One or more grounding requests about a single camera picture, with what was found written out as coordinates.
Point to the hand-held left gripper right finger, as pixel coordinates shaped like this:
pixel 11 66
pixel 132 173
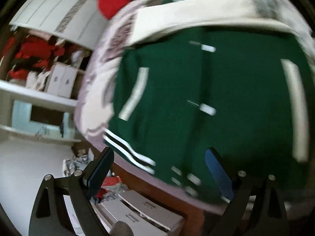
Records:
pixel 219 174

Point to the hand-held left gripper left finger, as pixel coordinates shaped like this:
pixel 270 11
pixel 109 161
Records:
pixel 98 174

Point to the green varsity jacket cream sleeves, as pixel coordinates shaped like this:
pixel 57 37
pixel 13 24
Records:
pixel 172 91

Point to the pile of red clothes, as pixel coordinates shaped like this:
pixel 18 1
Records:
pixel 32 51

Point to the red patterned bag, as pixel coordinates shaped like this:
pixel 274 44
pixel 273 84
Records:
pixel 110 182

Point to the crumpled printed paper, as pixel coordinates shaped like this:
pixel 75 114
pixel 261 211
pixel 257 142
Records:
pixel 78 162

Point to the flat grey cardboard box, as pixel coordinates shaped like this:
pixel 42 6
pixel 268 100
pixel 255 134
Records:
pixel 123 218
pixel 147 209

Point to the wooden bed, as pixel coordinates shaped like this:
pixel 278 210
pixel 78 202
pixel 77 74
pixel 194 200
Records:
pixel 172 201

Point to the floral plush blanket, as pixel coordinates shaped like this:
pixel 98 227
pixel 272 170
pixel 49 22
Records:
pixel 98 91

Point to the white cardboard box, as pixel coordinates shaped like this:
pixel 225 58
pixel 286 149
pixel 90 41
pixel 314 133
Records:
pixel 69 81
pixel 55 78

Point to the white shelf unit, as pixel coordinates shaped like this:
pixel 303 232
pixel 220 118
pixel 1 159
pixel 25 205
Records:
pixel 37 95

